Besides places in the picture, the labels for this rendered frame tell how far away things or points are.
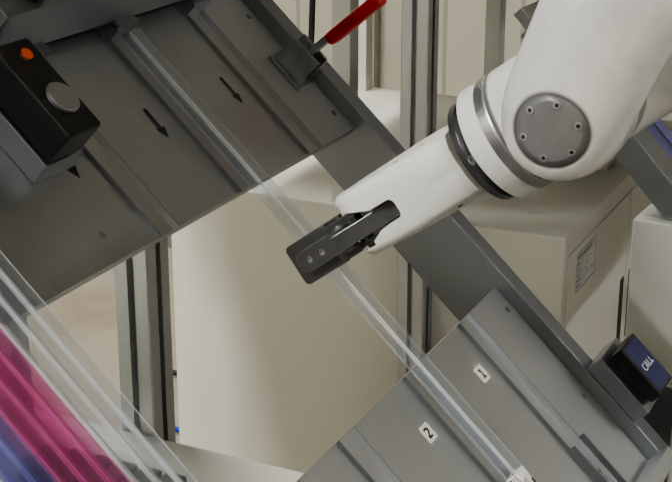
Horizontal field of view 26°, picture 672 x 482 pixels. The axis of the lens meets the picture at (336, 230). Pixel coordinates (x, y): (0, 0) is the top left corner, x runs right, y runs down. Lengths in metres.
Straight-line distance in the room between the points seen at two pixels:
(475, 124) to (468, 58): 3.19
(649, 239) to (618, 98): 0.66
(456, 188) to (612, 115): 0.15
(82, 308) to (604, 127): 2.70
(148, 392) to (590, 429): 0.48
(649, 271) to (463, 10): 2.67
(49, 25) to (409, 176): 0.26
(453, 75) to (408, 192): 3.20
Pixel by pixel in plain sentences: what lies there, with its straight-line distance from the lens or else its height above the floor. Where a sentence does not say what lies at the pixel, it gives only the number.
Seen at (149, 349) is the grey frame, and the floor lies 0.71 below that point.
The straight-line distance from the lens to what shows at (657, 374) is 1.25.
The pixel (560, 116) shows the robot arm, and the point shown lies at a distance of 0.84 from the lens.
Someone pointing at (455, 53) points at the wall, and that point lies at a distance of 4.14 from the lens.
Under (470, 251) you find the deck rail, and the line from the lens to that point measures 1.23.
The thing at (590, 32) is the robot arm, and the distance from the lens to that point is 0.83.
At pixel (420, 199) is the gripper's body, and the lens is 0.96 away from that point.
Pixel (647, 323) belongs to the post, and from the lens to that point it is 1.52.
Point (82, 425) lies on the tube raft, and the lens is 0.83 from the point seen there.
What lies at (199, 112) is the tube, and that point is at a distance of 1.07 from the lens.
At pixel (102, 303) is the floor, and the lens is 3.49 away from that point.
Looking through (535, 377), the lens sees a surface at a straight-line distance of 1.19.
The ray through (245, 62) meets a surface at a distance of 1.19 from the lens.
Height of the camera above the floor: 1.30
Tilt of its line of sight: 19 degrees down
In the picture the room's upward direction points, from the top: straight up
